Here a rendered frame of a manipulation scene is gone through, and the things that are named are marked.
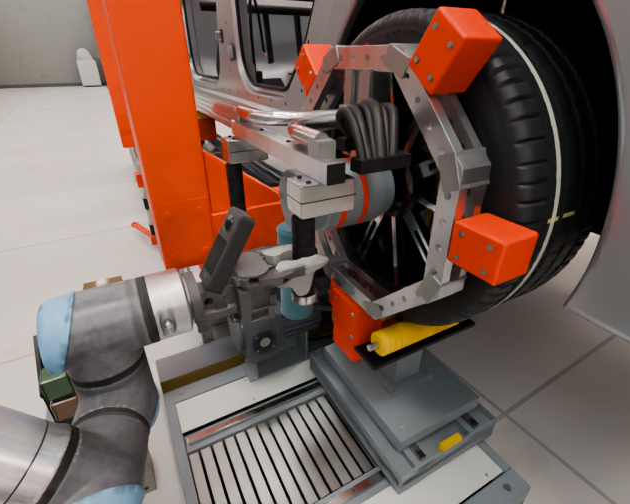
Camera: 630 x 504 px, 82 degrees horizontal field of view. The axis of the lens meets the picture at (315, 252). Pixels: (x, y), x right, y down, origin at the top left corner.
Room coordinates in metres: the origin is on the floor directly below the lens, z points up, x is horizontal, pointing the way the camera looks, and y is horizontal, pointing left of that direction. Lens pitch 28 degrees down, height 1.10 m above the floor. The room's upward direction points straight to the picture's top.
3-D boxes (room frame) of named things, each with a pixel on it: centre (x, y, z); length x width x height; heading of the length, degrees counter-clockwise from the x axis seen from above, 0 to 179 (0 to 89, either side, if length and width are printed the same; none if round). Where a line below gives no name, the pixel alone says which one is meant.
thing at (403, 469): (0.84, -0.26, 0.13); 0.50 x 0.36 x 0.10; 28
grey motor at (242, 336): (1.01, 0.08, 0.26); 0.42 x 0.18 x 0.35; 118
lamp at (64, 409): (0.42, 0.42, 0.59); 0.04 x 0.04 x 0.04; 28
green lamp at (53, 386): (0.42, 0.42, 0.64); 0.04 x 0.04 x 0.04; 28
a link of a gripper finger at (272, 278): (0.45, 0.06, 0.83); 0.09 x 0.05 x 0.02; 111
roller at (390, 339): (0.70, -0.25, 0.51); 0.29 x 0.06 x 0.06; 118
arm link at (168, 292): (0.40, 0.19, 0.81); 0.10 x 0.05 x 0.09; 29
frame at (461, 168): (0.76, -0.11, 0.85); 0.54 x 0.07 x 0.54; 28
